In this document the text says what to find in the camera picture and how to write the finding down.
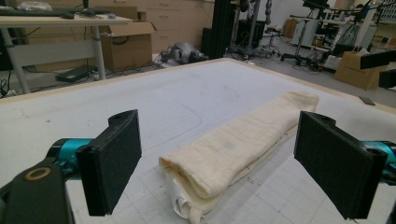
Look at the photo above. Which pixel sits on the black column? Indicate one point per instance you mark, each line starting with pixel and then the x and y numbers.
pixel 221 28

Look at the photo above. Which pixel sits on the cream towel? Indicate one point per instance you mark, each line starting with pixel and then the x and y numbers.
pixel 236 146

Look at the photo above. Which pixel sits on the flat black device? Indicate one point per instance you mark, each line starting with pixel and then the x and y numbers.
pixel 74 74

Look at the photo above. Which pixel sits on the clear plastic bag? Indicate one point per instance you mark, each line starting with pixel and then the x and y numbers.
pixel 35 5

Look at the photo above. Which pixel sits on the wooden desk with white legs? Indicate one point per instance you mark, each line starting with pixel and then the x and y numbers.
pixel 62 21

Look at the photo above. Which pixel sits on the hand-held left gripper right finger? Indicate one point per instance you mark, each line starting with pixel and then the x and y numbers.
pixel 336 165

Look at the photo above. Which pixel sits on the white work table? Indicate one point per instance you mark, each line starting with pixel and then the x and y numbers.
pixel 314 31

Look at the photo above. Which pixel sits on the cardboard box with white paper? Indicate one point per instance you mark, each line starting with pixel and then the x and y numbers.
pixel 355 70

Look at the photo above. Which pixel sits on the metal stand with base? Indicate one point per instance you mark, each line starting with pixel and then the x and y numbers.
pixel 252 31

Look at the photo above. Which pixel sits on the grey bag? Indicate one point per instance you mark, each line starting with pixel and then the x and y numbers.
pixel 184 51

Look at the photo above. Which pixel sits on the black keyboard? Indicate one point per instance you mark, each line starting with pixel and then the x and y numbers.
pixel 28 12

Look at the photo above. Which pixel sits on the small distant cardboard box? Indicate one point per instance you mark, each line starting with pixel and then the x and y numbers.
pixel 290 28

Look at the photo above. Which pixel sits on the large open cardboard box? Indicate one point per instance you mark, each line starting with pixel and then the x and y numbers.
pixel 127 49

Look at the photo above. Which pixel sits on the black computer mouse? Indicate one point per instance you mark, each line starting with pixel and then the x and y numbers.
pixel 67 16

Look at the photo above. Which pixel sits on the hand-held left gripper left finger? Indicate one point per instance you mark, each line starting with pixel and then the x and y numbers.
pixel 109 161

